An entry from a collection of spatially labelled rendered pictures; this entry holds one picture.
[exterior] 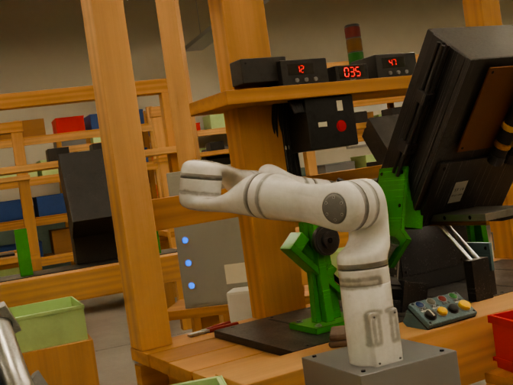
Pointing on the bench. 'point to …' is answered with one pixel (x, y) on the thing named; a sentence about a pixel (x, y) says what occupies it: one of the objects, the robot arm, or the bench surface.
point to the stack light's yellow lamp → (354, 45)
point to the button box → (414, 319)
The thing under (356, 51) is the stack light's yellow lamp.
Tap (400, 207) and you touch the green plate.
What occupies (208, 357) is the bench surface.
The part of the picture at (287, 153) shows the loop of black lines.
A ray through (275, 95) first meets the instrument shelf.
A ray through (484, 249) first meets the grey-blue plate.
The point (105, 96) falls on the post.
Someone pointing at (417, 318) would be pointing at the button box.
